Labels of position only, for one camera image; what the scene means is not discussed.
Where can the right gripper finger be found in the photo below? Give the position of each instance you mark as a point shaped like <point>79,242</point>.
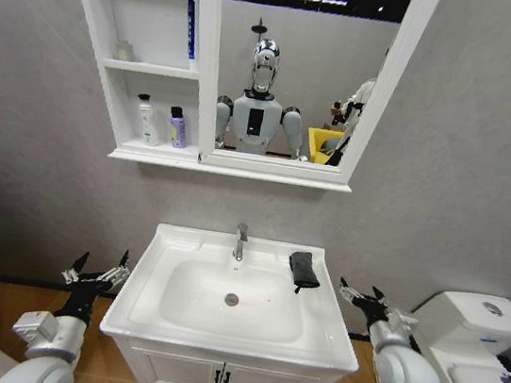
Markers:
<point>348,292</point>
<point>379,298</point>

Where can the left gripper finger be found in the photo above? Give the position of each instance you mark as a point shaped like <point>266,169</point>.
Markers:
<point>114,272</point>
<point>75,273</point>

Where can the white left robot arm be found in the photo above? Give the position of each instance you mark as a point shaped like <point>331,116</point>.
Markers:
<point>44,373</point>

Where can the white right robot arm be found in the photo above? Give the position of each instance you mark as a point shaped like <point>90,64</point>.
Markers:
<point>405,379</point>

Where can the dark grey towel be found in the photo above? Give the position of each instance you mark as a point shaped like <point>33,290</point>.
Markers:
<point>304,270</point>

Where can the white ceramic washbasin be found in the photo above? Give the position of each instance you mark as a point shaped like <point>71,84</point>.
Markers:
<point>181,314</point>

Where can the white vanity cabinet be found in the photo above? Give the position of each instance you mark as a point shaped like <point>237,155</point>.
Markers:
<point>182,372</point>

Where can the cabinet mirror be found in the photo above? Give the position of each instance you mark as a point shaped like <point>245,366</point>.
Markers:
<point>305,41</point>

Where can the black baseboard strip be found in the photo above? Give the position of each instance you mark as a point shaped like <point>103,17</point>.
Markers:
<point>9,284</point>

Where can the chrome toilet flush button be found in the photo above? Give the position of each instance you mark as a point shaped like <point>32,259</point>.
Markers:
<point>492,308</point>

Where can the chrome basin drain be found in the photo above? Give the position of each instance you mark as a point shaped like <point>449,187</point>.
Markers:
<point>232,299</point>

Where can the chrome faucet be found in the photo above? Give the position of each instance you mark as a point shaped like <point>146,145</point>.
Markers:
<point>241,242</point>

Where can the white bottle black cap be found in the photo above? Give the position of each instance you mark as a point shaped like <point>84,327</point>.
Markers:
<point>147,121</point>

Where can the purple bottle black cap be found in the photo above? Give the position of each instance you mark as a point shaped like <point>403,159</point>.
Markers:
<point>178,129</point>

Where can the small clear glass cup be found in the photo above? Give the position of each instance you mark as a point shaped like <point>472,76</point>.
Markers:
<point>123,52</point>

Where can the blue white toothpaste tube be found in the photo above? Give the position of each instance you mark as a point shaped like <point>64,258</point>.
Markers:
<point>191,25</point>

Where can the white wall cabinet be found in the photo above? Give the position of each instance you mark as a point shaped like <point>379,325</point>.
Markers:
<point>120,1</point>

